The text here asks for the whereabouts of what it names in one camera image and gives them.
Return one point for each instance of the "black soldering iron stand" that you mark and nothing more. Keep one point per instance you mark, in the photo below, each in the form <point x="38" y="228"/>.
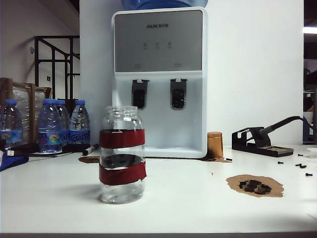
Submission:
<point x="241" y="146"/>

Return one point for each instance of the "grey dispenser tap paddle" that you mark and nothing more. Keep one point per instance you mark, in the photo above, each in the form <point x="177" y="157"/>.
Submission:
<point x="178" y="86"/>
<point x="140" y="86"/>

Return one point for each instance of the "plastic water bottle blue cap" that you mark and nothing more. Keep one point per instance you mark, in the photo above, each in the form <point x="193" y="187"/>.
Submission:
<point x="79" y="124"/>
<point x="11" y="119"/>
<point x="49" y="124"/>
<point x="65" y="116"/>

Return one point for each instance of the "white round dish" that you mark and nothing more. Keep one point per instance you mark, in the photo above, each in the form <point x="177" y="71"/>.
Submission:
<point x="312" y="151"/>

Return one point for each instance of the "gold metal canister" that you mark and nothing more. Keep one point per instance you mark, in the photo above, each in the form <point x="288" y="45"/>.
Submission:
<point x="214" y="143"/>

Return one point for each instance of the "black metal stair railing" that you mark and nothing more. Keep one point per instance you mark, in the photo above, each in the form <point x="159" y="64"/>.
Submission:
<point x="37" y="62"/>

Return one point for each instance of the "black marker pen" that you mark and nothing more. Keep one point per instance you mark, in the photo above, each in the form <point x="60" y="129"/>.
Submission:
<point x="89" y="149"/>

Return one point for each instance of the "black small flat piece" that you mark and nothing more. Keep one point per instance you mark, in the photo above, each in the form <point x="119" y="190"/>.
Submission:
<point x="253" y="183"/>
<point x="243" y="186"/>
<point x="263" y="189"/>

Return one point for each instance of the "white backdrop board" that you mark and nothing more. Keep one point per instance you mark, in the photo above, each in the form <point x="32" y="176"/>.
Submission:
<point x="247" y="74"/>

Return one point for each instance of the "fluorescent ceiling light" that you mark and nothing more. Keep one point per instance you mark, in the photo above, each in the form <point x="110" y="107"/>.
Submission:
<point x="310" y="29"/>

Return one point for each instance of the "white AUX water dispenser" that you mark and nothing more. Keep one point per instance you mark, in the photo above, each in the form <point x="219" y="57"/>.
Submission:
<point x="158" y="37"/>

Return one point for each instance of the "blue water jug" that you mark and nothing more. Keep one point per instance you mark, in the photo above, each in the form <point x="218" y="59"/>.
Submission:
<point x="168" y="3"/>

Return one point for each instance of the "black flat tray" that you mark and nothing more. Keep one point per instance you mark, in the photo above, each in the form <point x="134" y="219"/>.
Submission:
<point x="74" y="148"/>

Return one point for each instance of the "blue cloth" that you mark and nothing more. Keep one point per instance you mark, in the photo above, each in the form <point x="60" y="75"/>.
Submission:
<point x="10" y="161"/>

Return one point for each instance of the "wooden crate with plastic wrap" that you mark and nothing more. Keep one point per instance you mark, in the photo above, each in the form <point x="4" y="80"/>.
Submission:
<point x="32" y="89"/>

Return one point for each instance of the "glass jar with red belts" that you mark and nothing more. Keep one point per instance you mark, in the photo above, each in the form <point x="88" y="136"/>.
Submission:
<point x="121" y="138"/>

